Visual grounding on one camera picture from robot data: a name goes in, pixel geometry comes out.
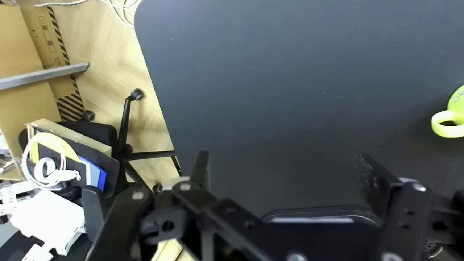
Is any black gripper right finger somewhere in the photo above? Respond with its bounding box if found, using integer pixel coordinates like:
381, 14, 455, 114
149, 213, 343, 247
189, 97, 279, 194
358, 150, 433, 261

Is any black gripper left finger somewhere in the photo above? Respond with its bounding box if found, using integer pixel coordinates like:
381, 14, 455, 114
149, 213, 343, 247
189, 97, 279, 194
171, 149, 252, 229

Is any yellow-green printed mug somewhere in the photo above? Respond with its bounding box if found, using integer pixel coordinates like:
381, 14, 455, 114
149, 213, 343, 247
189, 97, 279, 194
429, 84, 464, 140

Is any flat box with blue print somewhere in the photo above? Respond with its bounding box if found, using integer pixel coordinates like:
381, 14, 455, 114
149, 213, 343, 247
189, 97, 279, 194
26, 118, 120, 197

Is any brown cardboard box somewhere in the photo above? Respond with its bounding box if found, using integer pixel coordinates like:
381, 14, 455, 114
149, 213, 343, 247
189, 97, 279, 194
0, 1, 89, 168

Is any white cables and device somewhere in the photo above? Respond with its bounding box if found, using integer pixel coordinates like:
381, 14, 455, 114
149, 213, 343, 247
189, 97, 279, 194
18, 86, 182, 204

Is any coiled white cable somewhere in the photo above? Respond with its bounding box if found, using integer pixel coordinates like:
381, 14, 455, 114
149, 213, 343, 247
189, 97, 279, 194
20, 131, 84, 191

